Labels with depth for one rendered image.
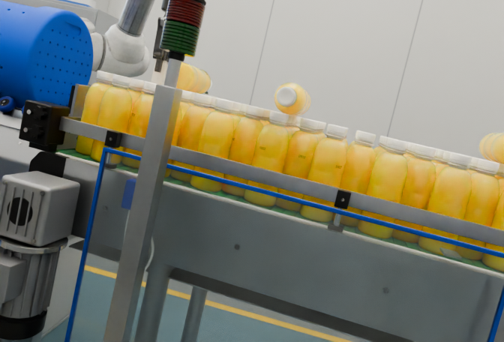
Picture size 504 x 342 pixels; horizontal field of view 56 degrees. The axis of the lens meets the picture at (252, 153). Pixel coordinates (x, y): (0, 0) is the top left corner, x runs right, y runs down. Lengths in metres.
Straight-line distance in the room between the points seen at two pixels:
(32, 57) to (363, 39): 3.09
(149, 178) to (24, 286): 0.37
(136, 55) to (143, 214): 1.25
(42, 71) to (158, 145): 0.55
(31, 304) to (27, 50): 0.59
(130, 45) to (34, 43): 0.78
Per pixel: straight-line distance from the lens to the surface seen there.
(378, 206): 0.96
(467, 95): 4.11
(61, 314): 2.30
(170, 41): 0.84
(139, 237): 0.88
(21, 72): 1.30
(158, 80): 1.30
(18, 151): 1.30
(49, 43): 1.34
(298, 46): 4.00
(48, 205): 1.00
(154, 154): 0.85
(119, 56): 2.03
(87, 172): 1.09
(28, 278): 1.07
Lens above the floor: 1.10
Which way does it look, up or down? 6 degrees down
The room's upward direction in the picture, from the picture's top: 13 degrees clockwise
